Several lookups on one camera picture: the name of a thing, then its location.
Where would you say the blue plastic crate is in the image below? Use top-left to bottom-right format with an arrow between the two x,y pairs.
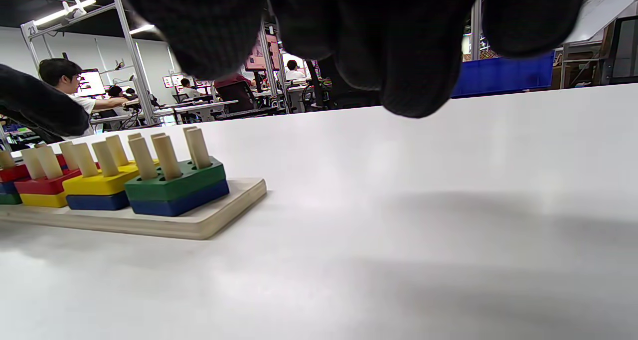
451,51 -> 555,99

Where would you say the pink screen monitor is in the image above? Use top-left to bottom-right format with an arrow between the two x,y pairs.
244,33 -> 281,71

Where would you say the yellow square block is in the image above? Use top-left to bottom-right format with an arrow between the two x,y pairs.
62,162 -> 141,196

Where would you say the person's left hand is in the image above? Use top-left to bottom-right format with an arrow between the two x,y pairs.
0,63 -> 91,139

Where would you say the red rectangle block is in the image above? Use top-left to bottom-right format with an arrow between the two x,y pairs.
0,154 -> 68,183

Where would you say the blue pentagon block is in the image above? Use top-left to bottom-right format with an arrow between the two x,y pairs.
130,180 -> 230,217

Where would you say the wooden post board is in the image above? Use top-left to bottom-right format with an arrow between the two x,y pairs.
0,178 -> 267,241

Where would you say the red triangle block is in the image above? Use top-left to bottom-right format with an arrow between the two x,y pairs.
14,169 -> 83,195

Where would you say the white screen monitor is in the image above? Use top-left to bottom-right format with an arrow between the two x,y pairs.
75,69 -> 106,98

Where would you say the black equipment box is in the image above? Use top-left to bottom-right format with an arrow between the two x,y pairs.
601,16 -> 638,85

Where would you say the green pentagon block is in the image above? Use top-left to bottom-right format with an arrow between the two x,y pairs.
125,157 -> 226,202

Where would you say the white panel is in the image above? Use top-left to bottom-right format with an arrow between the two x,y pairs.
563,0 -> 638,44

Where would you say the yellow triangle block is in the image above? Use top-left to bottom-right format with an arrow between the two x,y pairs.
20,192 -> 68,208

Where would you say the blue square block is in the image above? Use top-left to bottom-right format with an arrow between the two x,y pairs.
66,190 -> 131,211

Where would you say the black mesh office chair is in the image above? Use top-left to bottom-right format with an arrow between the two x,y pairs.
304,56 -> 383,110

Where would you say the person's right hand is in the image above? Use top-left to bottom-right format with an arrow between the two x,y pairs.
117,0 -> 589,119

